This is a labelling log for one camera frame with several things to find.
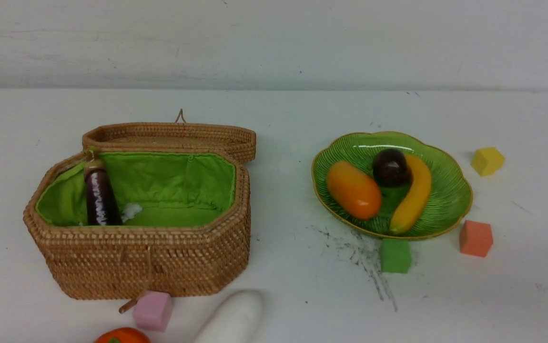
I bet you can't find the dark purple mangosteen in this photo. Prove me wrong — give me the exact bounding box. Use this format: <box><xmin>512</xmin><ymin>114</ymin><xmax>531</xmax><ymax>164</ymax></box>
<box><xmin>372</xmin><ymin>148</ymin><xmax>411</xmax><ymax>188</ymax></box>

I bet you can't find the white radish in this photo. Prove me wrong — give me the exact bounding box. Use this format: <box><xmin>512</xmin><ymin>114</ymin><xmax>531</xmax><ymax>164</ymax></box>
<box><xmin>193</xmin><ymin>290</ymin><xmax>264</xmax><ymax>343</ymax></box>

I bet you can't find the purple eggplant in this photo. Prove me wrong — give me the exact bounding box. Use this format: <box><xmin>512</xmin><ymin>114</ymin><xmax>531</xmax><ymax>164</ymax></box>
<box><xmin>83</xmin><ymin>148</ymin><xmax>123</xmax><ymax>226</ymax></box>

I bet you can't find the orange persimmon with green leaf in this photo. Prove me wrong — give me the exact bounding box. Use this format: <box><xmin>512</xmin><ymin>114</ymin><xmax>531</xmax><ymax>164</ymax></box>
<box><xmin>94</xmin><ymin>326</ymin><xmax>152</xmax><ymax>343</ymax></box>

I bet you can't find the orange yellow mango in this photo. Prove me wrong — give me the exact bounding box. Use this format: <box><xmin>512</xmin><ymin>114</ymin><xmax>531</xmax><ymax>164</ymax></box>
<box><xmin>326</xmin><ymin>161</ymin><xmax>382</xmax><ymax>221</ymax></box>

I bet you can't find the woven wicker basket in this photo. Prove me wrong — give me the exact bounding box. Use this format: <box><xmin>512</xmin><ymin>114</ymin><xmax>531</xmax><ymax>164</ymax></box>
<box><xmin>23</xmin><ymin>111</ymin><xmax>257</xmax><ymax>300</ymax></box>

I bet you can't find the green foam cube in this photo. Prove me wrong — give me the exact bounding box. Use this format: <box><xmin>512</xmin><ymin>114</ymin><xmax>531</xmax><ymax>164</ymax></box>
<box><xmin>379</xmin><ymin>239</ymin><xmax>413</xmax><ymax>274</ymax></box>

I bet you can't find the yellow banana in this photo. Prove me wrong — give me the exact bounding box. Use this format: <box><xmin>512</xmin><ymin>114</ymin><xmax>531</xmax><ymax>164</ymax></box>
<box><xmin>389</xmin><ymin>154</ymin><xmax>432</xmax><ymax>236</ymax></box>

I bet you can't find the green leaf-shaped plate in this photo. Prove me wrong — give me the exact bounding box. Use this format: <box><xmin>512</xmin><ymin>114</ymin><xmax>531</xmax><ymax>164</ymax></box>
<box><xmin>311</xmin><ymin>131</ymin><xmax>474</xmax><ymax>241</ymax></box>

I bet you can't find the pink foam cube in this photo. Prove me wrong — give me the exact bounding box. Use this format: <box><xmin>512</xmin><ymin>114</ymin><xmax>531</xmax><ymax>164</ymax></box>
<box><xmin>132</xmin><ymin>291</ymin><xmax>173</xmax><ymax>332</ymax></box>

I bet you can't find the wooden basket toggle peg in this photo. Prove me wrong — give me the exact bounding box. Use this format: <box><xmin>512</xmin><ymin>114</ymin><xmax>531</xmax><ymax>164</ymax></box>
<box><xmin>119</xmin><ymin>298</ymin><xmax>137</xmax><ymax>314</ymax></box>

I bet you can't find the yellow foam cube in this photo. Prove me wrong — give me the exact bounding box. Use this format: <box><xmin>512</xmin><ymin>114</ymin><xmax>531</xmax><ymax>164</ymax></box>
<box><xmin>471</xmin><ymin>146</ymin><xmax>506</xmax><ymax>177</ymax></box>

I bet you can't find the orange foam cube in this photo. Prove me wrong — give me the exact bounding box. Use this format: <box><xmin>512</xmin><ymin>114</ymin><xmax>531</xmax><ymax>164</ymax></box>
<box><xmin>459</xmin><ymin>220</ymin><xmax>494</xmax><ymax>258</ymax></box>

